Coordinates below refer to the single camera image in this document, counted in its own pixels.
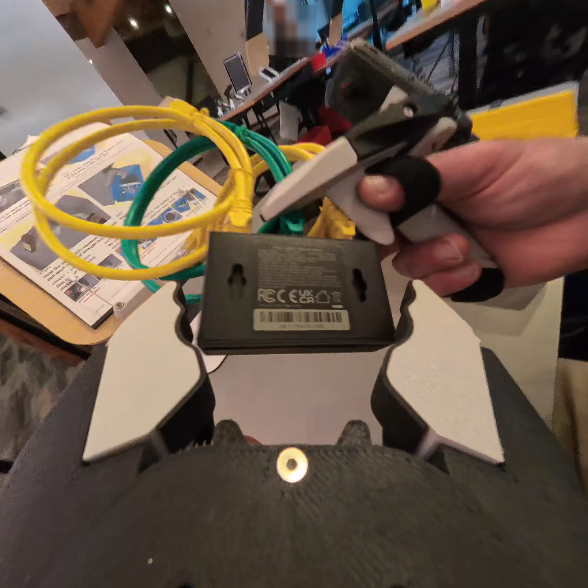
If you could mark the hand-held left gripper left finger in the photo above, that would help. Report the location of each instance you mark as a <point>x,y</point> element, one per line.
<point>147,376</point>

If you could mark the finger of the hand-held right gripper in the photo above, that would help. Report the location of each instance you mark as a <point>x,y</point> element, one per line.
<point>303,179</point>
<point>363,225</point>

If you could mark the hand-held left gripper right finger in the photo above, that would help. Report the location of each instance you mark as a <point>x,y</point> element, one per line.
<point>441,386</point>

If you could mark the black network switch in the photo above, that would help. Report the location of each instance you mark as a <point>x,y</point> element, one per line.
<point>298,275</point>

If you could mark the yellow plastic bin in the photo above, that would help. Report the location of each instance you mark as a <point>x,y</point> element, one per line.
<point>528,119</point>

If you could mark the person's right hand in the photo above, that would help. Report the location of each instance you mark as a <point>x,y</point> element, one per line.
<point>528,206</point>

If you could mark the red plastic bin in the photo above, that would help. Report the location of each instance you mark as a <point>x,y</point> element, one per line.
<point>321,133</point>

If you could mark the brown desk with black legs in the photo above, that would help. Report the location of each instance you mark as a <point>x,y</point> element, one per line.
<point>427,26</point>

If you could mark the wooden instruction board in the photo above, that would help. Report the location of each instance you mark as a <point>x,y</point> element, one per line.
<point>46,317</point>

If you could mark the small tablet on stand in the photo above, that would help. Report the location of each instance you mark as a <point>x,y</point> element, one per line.
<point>237,73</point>

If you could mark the printed instruction sheet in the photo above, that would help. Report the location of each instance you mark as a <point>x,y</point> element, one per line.
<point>69,193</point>

